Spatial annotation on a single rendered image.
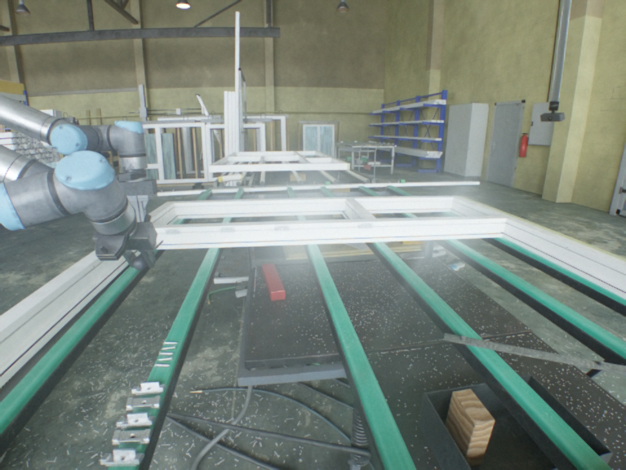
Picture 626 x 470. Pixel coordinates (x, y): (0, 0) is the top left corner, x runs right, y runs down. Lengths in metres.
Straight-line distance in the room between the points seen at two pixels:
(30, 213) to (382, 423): 0.68
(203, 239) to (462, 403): 0.90
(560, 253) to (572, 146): 6.71
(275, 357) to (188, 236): 0.50
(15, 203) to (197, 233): 0.60
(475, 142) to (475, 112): 0.82
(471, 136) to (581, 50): 3.50
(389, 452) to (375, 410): 0.07
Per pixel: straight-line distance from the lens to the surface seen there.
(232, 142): 7.28
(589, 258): 1.18
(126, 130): 1.25
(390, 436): 0.50
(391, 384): 0.98
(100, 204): 0.72
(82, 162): 0.71
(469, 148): 10.09
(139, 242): 0.83
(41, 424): 2.04
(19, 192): 0.74
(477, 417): 0.76
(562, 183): 7.88
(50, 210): 0.73
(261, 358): 1.05
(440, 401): 0.87
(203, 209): 1.59
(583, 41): 8.01
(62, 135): 1.18
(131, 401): 0.57
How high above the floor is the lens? 1.24
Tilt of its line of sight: 18 degrees down
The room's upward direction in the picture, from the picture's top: straight up
